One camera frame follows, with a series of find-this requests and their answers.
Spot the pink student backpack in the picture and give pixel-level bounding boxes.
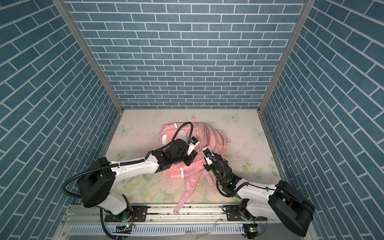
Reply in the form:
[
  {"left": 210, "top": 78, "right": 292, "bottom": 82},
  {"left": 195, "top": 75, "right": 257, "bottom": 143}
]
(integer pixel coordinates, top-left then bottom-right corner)
[{"left": 159, "top": 117, "right": 231, "bottom": 214}]

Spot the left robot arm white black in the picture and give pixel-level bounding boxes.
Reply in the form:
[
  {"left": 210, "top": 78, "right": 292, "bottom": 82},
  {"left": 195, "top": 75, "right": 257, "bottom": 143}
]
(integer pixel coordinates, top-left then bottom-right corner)
[{"left": 61, "top": 134, "right": 198, "bottom": 222}]

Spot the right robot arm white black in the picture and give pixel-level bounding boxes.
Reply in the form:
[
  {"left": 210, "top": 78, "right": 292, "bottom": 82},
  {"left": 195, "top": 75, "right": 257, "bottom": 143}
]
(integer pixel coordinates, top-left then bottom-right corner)
[{"left": 203, "top": 149, "right": 316, "bottom": 237}]

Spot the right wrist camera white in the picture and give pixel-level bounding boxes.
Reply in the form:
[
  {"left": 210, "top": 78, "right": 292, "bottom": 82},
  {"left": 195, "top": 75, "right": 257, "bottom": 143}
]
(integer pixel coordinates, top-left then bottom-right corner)
[{"left": 202, "top": 147, "right": 213, "bottom": 166}]

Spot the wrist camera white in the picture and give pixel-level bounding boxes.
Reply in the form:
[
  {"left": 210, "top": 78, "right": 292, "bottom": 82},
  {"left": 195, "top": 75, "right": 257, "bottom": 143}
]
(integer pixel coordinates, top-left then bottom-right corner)
[
  {"left": 187, "top": 137, "right": 200, "bottom": 156},
  {"left": 202, "top": 147, "right": 213, "bottom": 166}
]

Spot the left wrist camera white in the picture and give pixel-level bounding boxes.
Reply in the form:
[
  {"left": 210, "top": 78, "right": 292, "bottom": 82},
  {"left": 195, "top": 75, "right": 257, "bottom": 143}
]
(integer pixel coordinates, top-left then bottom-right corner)
[{"left": 187, "top": 137, "right": 200, "bottom": 156}]

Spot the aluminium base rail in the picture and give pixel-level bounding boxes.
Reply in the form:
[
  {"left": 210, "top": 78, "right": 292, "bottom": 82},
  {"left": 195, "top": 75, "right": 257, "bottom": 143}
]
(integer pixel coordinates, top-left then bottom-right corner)
[{"left": 54, "top": 203, "right": 298, "bottom": 240}]

